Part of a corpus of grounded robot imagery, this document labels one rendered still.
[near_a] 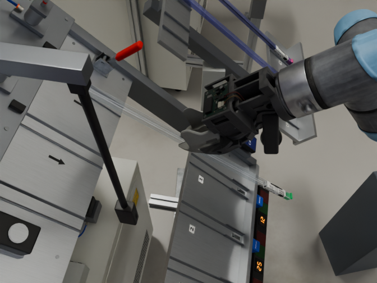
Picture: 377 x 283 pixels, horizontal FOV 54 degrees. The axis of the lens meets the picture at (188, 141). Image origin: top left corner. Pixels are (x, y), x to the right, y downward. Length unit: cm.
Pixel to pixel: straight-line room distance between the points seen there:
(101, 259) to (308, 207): 104
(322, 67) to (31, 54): 35
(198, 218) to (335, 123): 137
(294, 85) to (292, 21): 200
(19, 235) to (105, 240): 48
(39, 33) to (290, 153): 145
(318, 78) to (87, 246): 69
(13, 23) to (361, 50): 46
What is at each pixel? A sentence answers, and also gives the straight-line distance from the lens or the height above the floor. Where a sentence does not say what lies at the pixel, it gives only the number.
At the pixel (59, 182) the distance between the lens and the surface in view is 59.
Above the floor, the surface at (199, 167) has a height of 83.
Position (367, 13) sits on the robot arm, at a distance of 70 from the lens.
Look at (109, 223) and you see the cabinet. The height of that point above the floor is 62.
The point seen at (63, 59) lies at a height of 135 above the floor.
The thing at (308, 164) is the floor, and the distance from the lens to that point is 183.
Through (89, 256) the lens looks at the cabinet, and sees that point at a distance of 96.
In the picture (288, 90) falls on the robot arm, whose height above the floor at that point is 115.
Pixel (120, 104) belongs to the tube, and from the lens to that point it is 59.
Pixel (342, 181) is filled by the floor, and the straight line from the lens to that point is 184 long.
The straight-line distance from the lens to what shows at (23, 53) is 27.
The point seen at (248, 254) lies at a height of 74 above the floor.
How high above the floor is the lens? 152
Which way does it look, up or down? 57 degrees down
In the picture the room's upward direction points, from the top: straight up
